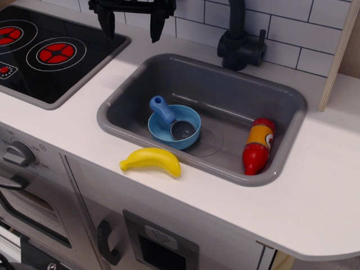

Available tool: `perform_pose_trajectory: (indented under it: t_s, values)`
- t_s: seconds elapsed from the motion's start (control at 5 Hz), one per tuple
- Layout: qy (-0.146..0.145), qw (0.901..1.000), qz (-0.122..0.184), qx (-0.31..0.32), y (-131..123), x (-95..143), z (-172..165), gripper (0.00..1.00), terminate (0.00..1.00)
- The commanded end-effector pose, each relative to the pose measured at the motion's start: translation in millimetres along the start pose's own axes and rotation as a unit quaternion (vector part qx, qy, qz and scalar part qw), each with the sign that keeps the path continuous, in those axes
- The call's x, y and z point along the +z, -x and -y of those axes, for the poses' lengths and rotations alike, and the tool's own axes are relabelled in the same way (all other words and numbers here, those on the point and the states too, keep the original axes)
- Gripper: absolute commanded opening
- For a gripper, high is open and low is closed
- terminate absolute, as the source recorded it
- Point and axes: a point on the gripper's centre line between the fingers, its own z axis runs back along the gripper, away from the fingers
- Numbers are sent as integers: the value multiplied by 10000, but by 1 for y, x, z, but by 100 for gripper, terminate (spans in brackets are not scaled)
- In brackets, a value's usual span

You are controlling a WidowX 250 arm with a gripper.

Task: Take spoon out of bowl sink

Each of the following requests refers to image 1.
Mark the light blue bowl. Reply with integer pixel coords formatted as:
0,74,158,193
148,105,201,150

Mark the yellow toy banana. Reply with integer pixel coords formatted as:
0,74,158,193
119,147,181,177

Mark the light wooden side post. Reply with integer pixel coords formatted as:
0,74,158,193
318,1,359,111

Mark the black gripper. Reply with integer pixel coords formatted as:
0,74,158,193
88,1,176,43

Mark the dark grey toy faucet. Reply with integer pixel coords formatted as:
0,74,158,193
217,0,267,71

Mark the grey dispenser panel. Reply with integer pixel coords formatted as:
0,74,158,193
123,210,199,270

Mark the red toy ketchup bottle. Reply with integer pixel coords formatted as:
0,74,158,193
242,118,276,176

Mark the black cabinet door handle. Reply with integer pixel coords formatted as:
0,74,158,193
96,220,122,266

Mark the toy oven door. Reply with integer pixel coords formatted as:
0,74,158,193
1,163,101,269

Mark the grey oven knob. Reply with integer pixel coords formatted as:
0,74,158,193
2,141,36,168

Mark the blue handled grey spoon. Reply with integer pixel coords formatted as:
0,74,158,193
150,96,196,141

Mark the black toy stovetop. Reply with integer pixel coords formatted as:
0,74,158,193
1,5,131,110

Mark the grey toy sink basin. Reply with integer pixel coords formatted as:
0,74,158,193
97,54,307,187

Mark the grey oven door handle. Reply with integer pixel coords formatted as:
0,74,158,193
1,175,29,190

